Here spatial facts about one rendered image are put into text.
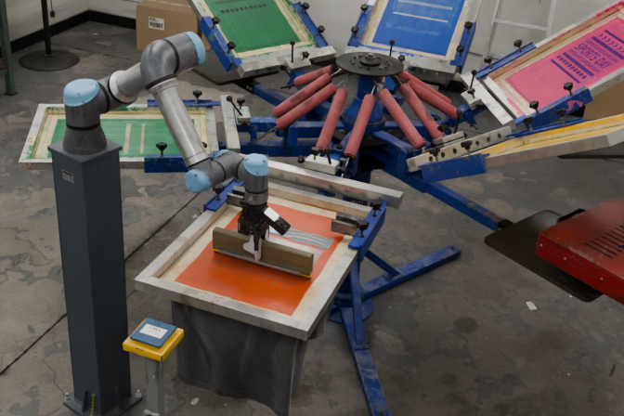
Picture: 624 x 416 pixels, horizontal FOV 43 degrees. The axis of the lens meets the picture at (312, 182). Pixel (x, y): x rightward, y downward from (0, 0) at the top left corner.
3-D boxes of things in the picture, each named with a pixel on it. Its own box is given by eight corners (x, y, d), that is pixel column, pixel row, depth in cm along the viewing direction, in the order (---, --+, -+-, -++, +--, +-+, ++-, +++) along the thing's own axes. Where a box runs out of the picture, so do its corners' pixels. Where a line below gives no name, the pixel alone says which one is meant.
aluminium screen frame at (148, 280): (306, 341, 234) (307, 331, 232) (134, 289, 251) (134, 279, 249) (382, 218, 300) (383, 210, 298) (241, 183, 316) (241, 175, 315)
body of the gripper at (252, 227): (247, 224, 266) (247, 192, 260) (270, 229, 263) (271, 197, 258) (237, 235, 260) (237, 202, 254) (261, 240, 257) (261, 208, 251)
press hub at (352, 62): (368, 338, 386) (402, 76, 323) (293, 316, 398) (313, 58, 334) (390, 294, 419) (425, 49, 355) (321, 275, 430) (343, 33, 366)
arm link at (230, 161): (203, 155, 252) (229, 165, 247) (228, 144, 260) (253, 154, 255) (204, 177, 256) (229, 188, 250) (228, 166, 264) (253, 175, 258)
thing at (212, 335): (289, 422, 264) (296, 318, 243) (169, 382, 276) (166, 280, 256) (292, 416, 266) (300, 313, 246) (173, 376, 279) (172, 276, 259)
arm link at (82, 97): (58, 120, 276) (54, 83, 269) (89, 109, 285) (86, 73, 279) (80, 130, 269) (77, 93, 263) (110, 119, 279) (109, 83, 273)
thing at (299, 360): (291, 416, 265) (299, 315, 245) (281, 413, 266) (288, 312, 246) (336, 336, 304) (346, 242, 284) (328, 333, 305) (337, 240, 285)
